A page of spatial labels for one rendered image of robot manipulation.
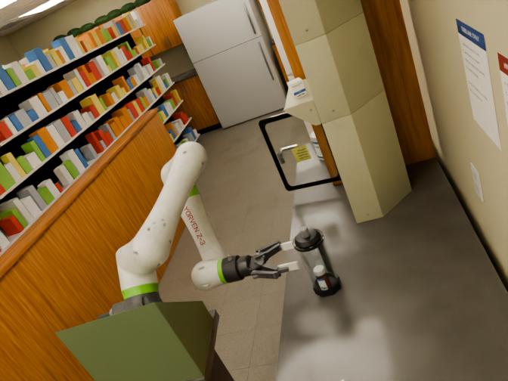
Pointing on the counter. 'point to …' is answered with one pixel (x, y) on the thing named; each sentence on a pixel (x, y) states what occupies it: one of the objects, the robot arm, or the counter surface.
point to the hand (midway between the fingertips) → (294, 254)
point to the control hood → (303, 106)
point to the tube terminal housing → (356, 117)
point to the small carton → (296, 87)
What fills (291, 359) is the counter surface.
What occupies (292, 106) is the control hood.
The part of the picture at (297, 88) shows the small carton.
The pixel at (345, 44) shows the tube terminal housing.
